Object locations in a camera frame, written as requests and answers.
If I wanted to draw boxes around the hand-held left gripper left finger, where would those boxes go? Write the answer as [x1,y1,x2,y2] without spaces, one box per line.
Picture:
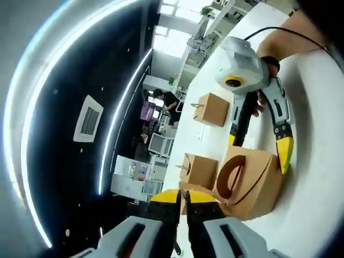
[76,188,182,258]

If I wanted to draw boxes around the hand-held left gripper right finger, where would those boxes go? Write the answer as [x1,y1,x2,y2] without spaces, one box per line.
[184,189,284,258]

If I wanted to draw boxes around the person's right hand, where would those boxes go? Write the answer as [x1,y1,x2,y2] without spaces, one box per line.
[252,62,281,119]

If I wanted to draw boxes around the grey office chairs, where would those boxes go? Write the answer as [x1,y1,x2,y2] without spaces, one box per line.
[187,34,216,54]

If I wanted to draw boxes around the white display pillar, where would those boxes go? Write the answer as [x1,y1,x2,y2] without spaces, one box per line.
[111,154,169,201]

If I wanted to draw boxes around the bright window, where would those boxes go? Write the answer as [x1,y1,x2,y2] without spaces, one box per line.
[153,0,205,57]

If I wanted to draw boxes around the white office chair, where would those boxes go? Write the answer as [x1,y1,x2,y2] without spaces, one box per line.
[147,133,174,158]

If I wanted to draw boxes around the purple screen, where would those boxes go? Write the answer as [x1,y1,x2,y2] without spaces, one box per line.
[139,101,156,121]

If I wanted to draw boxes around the white ceiling light strip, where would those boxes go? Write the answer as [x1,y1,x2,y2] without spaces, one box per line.
[98,49,153,196]
[20,0,140,249]

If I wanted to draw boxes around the ceiling air vent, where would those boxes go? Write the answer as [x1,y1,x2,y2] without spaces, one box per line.
[73,94,104,143]

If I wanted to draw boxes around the black wrist strap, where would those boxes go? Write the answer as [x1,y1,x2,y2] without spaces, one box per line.
[260,55,281,71]

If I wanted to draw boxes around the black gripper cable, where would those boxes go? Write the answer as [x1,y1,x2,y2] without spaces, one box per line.
[244,25,330,53]

